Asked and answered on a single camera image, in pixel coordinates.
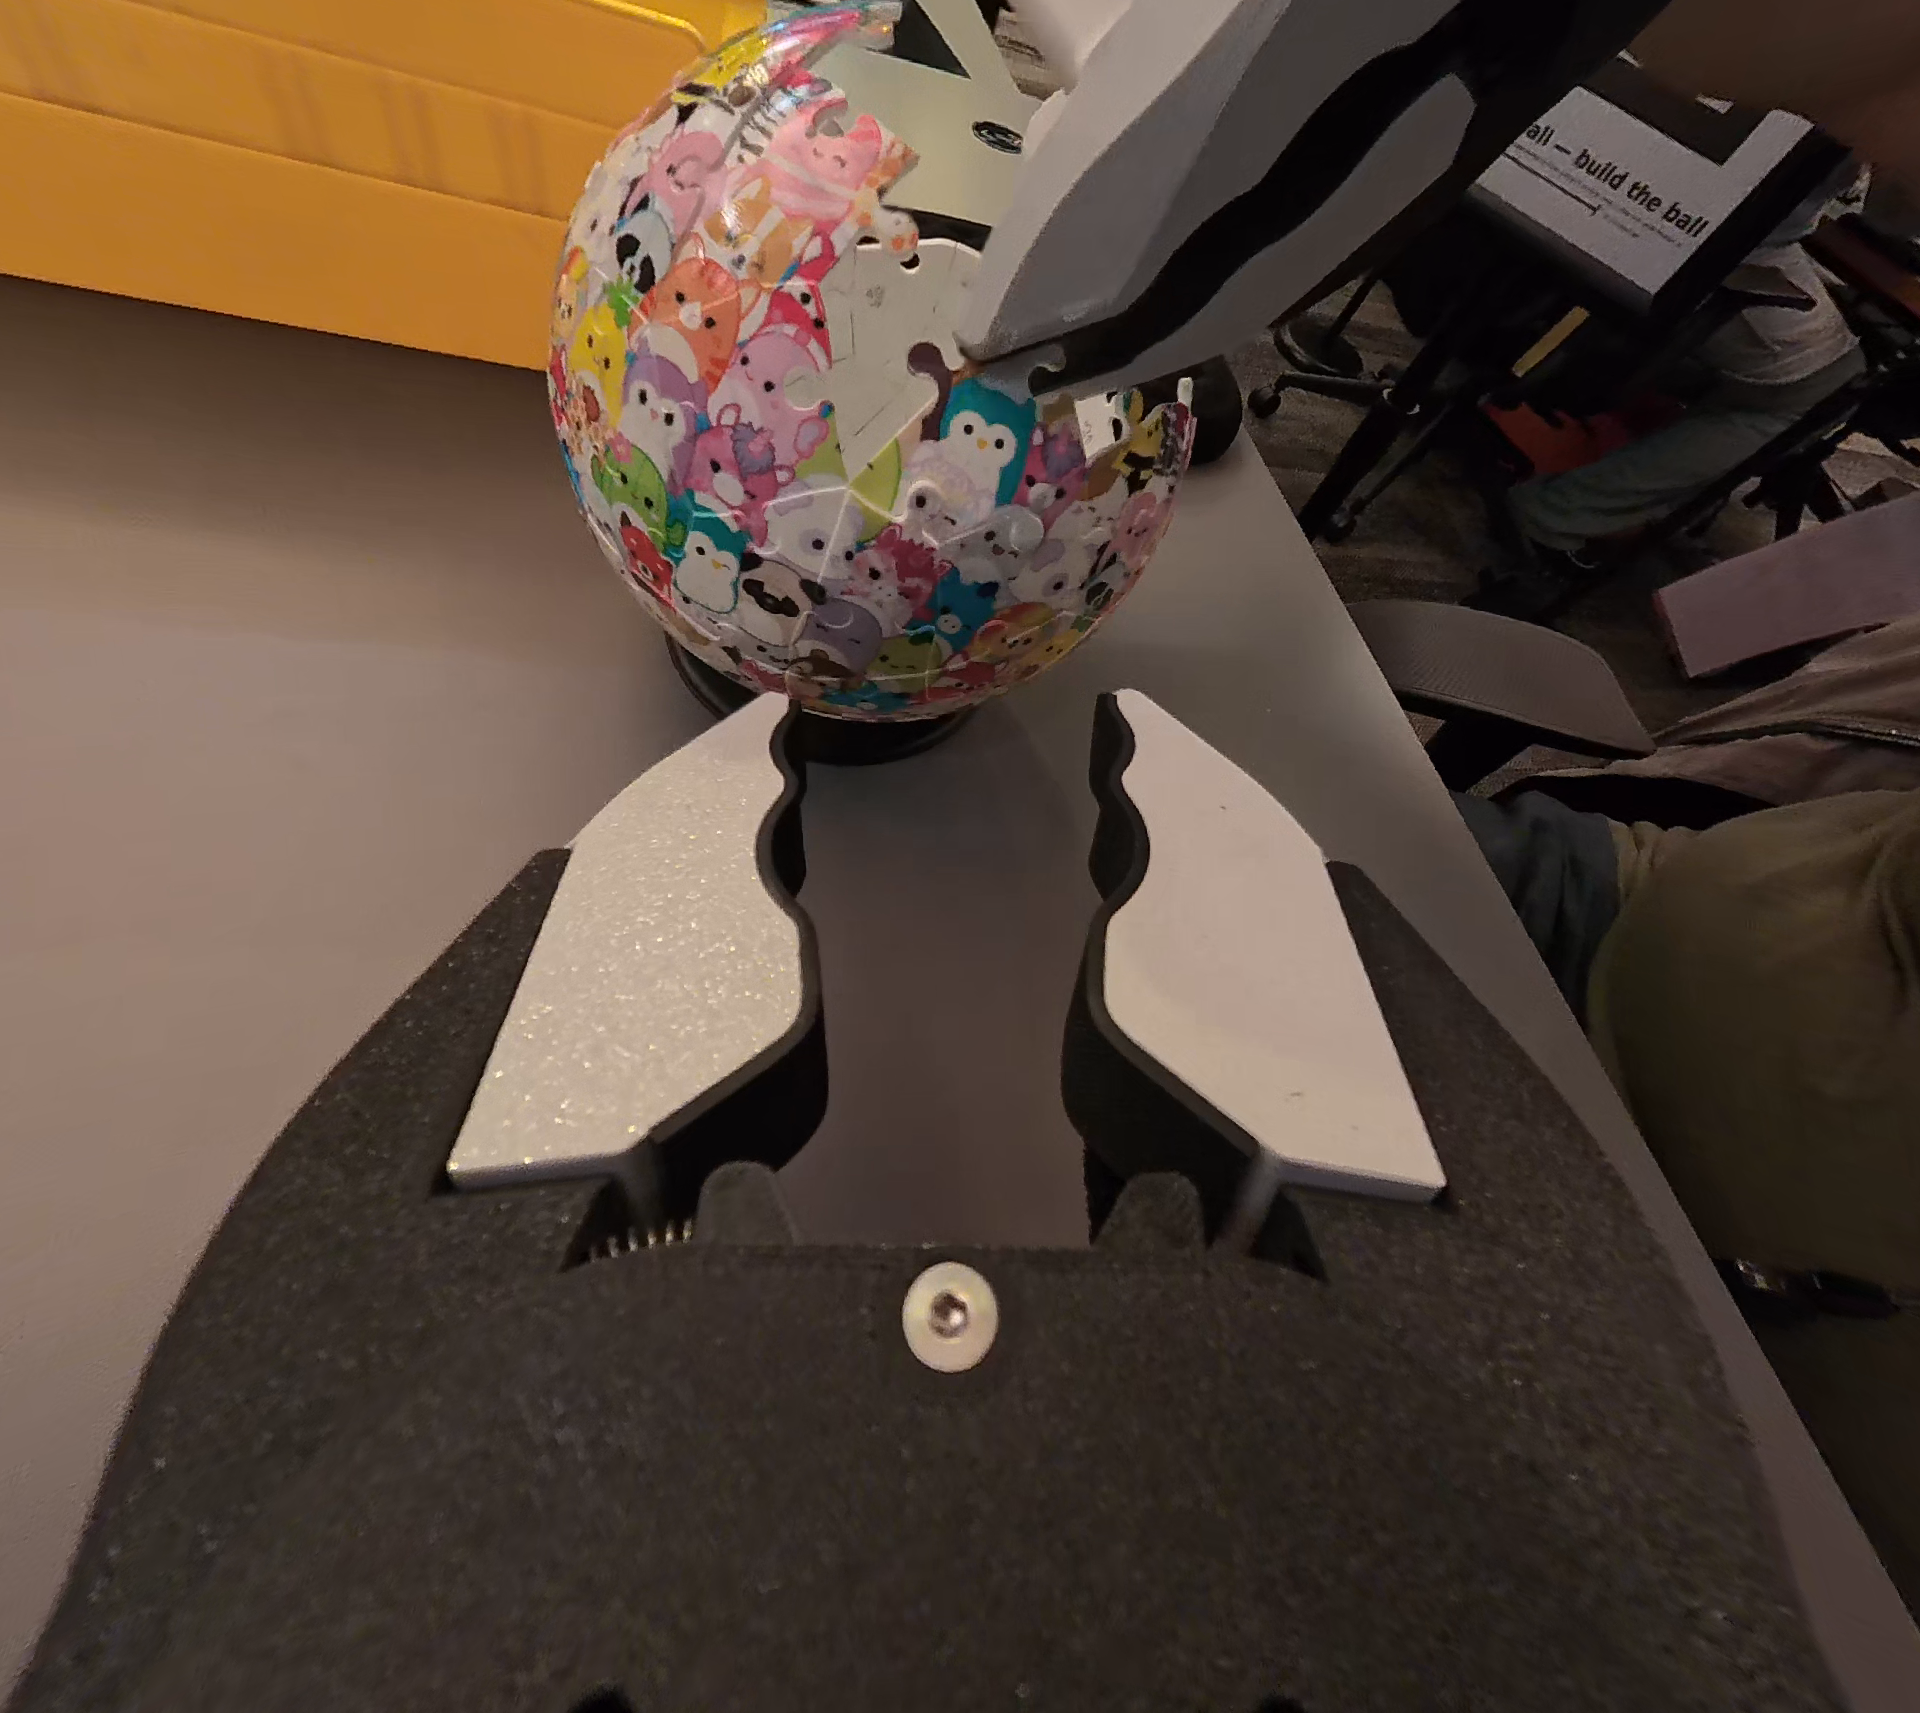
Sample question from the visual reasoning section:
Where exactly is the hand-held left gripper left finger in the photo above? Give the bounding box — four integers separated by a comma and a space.
444, 696, 833, 1193

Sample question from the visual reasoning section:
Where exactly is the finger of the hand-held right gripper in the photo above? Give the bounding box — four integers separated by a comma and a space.
957, 0, 1330, 363
1047, 82, 1485, 390

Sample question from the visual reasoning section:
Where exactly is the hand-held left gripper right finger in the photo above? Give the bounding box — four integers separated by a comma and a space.
1063, 690, 1455, 1252

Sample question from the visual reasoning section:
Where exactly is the colourful puzzle ball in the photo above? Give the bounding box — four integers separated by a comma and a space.
546, 3, 1203, 717

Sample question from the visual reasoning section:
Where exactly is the yellow plastic bin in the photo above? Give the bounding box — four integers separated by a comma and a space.
0, 0, 770, 372

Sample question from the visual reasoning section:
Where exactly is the black ball stand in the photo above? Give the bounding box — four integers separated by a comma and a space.
664, 640, 979, 767

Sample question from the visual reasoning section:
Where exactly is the black chair base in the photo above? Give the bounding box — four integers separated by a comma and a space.
1244, 281, 1451, 423

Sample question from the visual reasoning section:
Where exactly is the dark flat plate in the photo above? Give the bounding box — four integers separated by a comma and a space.
840, 0, 979, 82

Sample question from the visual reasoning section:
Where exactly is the black framed tag sign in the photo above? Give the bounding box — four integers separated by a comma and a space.
1463, 63, 1871, 321

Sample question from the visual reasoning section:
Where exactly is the orange red cloth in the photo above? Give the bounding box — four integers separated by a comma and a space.
1485, 385, 1614, 476

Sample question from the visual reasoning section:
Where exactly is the grey chair armrest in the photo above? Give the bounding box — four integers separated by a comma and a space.
1350, 599, 1657, 755

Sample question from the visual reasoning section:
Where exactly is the person's olive shirt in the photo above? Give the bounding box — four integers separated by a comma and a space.
1590, 782, 1920, 1296

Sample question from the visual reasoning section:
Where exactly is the black strap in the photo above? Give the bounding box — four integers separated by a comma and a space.
1717, 1256, 1920, 1326

